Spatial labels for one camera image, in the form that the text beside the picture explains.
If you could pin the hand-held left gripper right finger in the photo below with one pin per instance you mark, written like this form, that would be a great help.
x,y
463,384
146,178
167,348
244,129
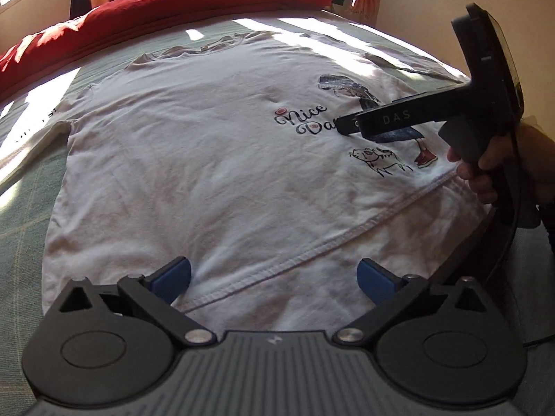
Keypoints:
x,y
377,282

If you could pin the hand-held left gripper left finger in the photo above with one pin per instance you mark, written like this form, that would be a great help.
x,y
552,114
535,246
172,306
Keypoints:
x,y
173,279

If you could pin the person's right hand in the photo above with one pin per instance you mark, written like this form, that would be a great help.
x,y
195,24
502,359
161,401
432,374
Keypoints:
x,y
475,180

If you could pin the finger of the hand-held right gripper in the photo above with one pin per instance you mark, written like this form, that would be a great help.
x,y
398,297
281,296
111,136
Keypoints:
x,y
347,124

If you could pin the white printed t-shirt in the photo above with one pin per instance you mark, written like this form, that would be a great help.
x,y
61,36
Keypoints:
x,y
217,173

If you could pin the red duvet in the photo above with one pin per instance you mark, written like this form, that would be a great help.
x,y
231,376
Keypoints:
x,y
173,4

